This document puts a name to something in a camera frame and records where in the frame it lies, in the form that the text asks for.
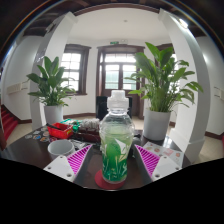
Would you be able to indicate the black chair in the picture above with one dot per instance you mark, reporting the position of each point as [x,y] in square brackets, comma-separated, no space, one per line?
[101,108]

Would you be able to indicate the red box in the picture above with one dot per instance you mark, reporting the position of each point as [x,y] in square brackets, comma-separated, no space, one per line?
[61,131]

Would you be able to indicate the white ceramic mug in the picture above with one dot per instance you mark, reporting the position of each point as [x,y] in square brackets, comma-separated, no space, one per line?
[60,149]

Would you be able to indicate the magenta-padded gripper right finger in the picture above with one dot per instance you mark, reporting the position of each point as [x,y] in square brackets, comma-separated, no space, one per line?
[163,166]

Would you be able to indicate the dark wooden glazed door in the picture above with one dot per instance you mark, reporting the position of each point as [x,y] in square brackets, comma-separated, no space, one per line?
[115,73]

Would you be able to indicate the green exit sign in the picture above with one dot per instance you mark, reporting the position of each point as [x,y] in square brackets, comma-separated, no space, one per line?
[114,42]

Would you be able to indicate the small-leafed potted plant, white pot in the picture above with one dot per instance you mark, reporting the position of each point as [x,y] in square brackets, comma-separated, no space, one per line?
[51,86]

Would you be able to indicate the clear green-labelled drink bottle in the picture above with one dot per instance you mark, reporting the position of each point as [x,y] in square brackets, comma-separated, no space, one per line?
[116,146]

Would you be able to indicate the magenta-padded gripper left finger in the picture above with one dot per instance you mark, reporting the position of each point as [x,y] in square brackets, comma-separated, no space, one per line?
[61,166]

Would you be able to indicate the flat round red coaster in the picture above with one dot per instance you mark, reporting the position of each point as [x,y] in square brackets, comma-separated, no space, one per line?
[99,181]

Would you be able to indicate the large-leafed potted plant, white pot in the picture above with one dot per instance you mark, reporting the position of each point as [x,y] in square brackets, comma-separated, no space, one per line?
[160,86]

